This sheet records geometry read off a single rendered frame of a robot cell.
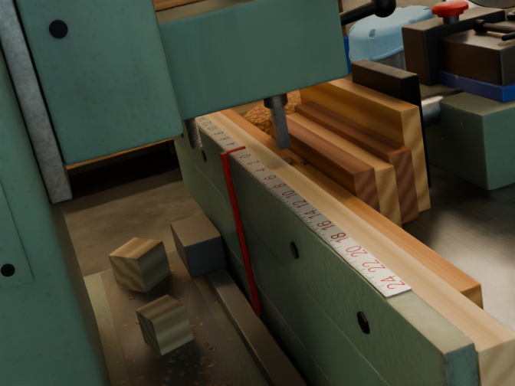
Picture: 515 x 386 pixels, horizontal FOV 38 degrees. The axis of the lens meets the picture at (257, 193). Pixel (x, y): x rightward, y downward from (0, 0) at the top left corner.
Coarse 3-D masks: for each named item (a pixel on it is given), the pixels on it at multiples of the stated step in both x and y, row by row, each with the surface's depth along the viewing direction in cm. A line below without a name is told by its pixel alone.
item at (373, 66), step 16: (352, 64) 61; (368, 64) 59; (384, 64) 59; (368, 80) 59; (384, 80) 56; (400, 80) 54; (416, 80) 54; (400, 96) 54; (416, 96) 54; (432, 96) 59; (432, 112) 59
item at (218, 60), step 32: (224, 0) 54; (256, 0) 51; (288, 0) 52; (320, 0) 52; (192, 32) 50; (224, 32) 51; (256, 32) 52; (288, 32) 52; (320, 32) 53; (192, 64) 51; (224, 64) 51; (256, 64) 52; (288, 64) 53; (320, 64) 54; (192, 96) 51; (224, 96) 52; (256, 96) 53
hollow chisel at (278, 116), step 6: (276, 108) 57; (282, 108) 57; (276, 114) 57; (282, 114) 57; (276, 120) 57; (282, 120) 57; (276, 126) 57; (282, 126) 57; (276, 132) 58; (282, 132) 58; (288, 132) 58; (276, 138) 58; (282, 138) 58; (288, 138) 58; (282, 144) 58; (288, 144) 58
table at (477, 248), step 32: (192, 192) 82; (448, 192) 57; (480, 192) 55; (512, 192) 54; (224, 224) 68; (416, 224) 52; (448, 224) 51; (480, 224) 51; (512, 224) 50; (256, 256) 58; (448, 256) 47; (480, 256) 47; (512, 256) 46; (288, 288) 51; (512, 288) 42; (288, 320) 54; (320, 320) 45; (512, 320) 39; (320, 352) 47; (352, 352) 41; (352, 384) 43; (384, 384) 37
